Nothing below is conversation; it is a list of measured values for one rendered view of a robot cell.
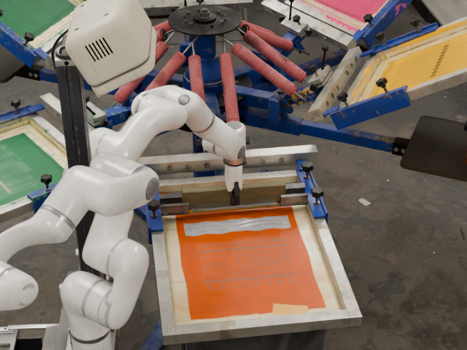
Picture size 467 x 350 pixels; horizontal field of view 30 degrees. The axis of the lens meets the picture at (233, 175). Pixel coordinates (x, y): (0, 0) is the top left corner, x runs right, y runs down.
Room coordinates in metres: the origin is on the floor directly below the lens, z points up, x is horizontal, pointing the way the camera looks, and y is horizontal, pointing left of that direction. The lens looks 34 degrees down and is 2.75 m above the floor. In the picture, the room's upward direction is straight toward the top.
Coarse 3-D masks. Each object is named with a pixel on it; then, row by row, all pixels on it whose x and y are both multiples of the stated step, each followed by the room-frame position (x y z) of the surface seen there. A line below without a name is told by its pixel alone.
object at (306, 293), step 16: (256, 208) 2.46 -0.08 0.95; (272, 208) 2.46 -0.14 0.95; (288, 208) 2.46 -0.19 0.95; (288, 240) 2.28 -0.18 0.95; (304, 256) 2.20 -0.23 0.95; (304, 272) 2.12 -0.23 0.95; (256, 288) 2.04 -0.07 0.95; (272, 288) 2.04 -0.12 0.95; (288, 288) 2.04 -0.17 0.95; (304, 288) 2.04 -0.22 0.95; (256, 304) 1.97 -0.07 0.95; (272, 304) 1.97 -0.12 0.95; (288, 304) 1.97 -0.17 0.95; (304, 304) 1.97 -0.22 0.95; (320, 304) 1.97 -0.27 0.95
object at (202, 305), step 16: (192, 240) 2.28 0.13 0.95; (208, 240) 2.28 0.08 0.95; (224, 240) 2.28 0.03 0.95; (192, 256) 2.19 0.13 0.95; (192, 272) 2.11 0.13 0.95; (192, 288) 2.04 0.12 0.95; (192, 304) 1.96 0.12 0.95; (208, 304) 1.97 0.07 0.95; (224, 304) 1.97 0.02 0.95; (240, 304) 1.97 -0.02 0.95
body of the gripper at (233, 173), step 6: (228, 168) 2.41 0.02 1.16; (234, 168) 2.40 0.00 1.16; (240, 168) 2.40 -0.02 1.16; (228, 174) 2.40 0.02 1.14; (234, 174) 2.39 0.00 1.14; (240, 174) 2.40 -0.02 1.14; (228, 180) 2.40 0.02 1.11; (234, 180) 2.39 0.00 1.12; (240, 180) 2.40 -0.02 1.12; (228, 186) 2.40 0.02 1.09; (240, 186) 2.40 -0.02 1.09
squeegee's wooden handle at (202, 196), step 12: (192, 192) 2.41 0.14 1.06; (204, 192) 2.41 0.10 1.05; (216, 192) 2.42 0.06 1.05; (228, 192) 2.42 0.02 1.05; (240, 192) 2.43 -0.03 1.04; (252, 192) 2.44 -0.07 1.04; (264, 192) 2.44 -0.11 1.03; (276, 192) 2.45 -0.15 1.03; (192, 204) 2.41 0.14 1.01; (204, 204) 2.41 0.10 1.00; (216, 204) 2.42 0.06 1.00; (228, 204) 2.42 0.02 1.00
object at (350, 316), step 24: (168, 192) 2.55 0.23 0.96; (312, 216) 2.37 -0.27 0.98; (336, 264) 2.12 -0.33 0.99; (168, 288) 2.00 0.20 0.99; (336, 288) 2.03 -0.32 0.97; (168, 312) 1.89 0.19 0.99; (312, 312) 1.89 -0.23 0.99; (336, 312) 1.89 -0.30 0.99; (360, 312) 1.89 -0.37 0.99; (168, 336) 1.80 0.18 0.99; (192, 336) 1.81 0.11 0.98; (216, 336) 1.82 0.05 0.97; (240, 336) 1.83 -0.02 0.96
